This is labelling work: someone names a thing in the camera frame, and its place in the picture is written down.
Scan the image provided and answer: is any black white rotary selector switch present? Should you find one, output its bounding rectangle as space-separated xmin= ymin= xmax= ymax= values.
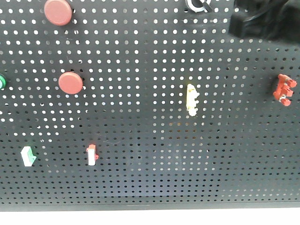
xmin=185 ymin=0 xmax=213 ymax=13

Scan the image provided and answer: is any lower red mushroom button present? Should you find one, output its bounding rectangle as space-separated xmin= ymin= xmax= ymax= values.
xmin=59 ymin=72 xmax=83 ymax=94

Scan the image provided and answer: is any red mushroom button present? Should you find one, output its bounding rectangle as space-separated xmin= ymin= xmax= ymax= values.
xmin=44 ymin=0 xmax=72 ymax=26
xmin=59 ymin=72 xmax=83 ymax=94

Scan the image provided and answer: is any upper red mushroom button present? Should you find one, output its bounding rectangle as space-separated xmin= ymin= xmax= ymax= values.
xmin=44 ymin=0 xmax=72 ymax=26

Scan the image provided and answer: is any black perforated pegboard panel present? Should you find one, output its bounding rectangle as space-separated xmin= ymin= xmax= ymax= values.
xmin=0 ymin=0 xmax=300 ymax=211

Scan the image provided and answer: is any green round push button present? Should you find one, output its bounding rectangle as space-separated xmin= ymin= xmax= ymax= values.
xmin=0 ymin=74 xmax=7 ymax=89

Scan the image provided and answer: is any white red rocker switch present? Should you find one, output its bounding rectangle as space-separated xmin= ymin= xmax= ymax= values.
xmin=86 ymin=144 xmax=99 ymax=166

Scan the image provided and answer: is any yellow toggle switch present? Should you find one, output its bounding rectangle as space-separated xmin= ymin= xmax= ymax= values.
xmin=186 ymin=84 xmax=200 ymax=116

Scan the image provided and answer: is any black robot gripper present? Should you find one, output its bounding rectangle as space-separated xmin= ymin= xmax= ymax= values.
xmin=229 ymin=0 xmax=300 ymax=44

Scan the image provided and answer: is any white green rocker switch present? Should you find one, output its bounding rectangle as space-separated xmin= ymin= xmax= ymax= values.
xmin=21 ymin=146 xmax=37 ymax=167

